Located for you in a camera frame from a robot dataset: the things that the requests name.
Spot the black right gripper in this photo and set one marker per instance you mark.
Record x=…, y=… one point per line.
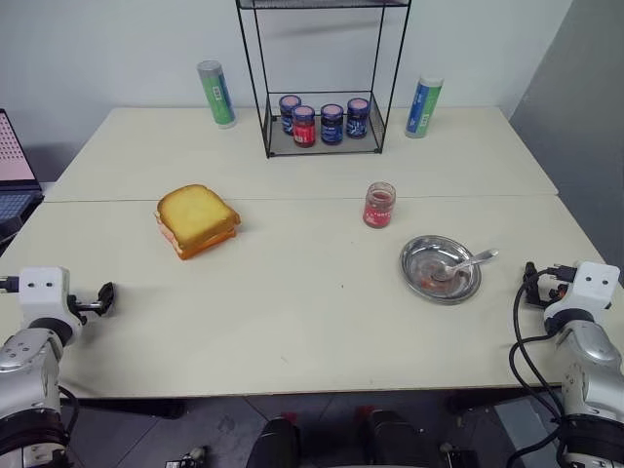
x=550, y=294

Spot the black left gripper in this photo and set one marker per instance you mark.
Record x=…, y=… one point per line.
x=84, y=307

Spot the metal spoon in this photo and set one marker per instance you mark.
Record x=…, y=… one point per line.
x=480, y=256

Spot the toast sandwich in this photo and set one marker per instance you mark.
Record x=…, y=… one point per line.
x=195, y=212

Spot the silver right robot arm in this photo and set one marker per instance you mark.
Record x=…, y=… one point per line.
x=590, y=351

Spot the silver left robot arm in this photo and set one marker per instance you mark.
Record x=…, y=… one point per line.
x=29, y=361

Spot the pale pink bread slice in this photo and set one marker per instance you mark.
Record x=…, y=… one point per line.
x=167, y=236

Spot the open red label jam jar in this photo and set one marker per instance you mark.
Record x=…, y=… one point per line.
x=378, y=209

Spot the red label lidded jam jar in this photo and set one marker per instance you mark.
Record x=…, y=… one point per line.
x=303, y=129

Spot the blue label jam jar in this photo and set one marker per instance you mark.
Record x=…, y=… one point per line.
x=287, y=109
x=331, y=127
x=357, y=121

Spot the round metal plate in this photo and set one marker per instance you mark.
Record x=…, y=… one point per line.
x=429, y=292

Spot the laptop with pink screen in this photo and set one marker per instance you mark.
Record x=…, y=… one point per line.
x=12, y=146

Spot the dark rounded shape red top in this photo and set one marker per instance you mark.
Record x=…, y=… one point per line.
x=387, y=439
x=275, y=441

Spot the green blue label cylinder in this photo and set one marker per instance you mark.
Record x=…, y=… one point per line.
x=423, y=107
x=218, y=95

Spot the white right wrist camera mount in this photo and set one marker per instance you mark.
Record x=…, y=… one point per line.
x=592, y=287

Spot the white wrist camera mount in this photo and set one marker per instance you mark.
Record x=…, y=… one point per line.
x=41, y=287
x=592, y=287

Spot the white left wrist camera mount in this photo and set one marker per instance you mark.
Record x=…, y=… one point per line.
x=41, y=287

